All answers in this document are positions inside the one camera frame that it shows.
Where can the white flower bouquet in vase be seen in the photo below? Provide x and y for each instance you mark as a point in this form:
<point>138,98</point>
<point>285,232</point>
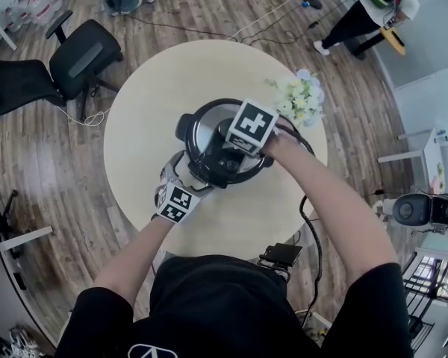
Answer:
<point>298,99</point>

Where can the person's black shirt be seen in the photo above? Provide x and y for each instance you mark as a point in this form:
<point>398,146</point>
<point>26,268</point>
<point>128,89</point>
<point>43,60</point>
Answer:
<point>216,304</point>

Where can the black electric pressure cooker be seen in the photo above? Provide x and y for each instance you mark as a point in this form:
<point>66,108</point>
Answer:
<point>182,127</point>

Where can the wooden desk with white legs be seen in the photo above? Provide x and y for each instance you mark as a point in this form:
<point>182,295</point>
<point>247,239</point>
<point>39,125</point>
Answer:
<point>3,37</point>

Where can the round yellow table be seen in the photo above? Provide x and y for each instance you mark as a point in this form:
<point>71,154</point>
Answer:
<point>395,39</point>

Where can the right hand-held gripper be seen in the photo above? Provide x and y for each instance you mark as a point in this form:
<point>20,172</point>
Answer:
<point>252,125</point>

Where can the grey and black backpack rig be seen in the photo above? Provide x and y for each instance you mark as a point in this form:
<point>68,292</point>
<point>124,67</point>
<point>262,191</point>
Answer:
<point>407,211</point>

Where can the grey desk with white legs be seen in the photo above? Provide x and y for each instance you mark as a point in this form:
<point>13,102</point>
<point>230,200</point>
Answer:
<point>7,285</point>

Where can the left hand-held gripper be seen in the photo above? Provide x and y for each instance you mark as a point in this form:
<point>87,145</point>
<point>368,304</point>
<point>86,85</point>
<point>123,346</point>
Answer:
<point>177,203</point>

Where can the black waist device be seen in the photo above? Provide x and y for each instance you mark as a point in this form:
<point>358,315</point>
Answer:
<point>283,255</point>

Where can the person's left forearm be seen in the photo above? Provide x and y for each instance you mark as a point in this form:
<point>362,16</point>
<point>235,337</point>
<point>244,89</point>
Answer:
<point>134,256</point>

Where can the black cooker lid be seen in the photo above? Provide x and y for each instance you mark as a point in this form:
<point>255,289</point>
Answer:
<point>205,125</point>

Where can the group of large water bottles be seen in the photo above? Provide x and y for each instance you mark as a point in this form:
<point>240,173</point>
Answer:
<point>41,6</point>

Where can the person's right forearm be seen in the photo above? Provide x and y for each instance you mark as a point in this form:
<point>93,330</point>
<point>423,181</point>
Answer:
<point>339,207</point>

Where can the black office chair with armrests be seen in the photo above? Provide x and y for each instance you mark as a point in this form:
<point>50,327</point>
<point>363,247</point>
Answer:
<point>86,52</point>

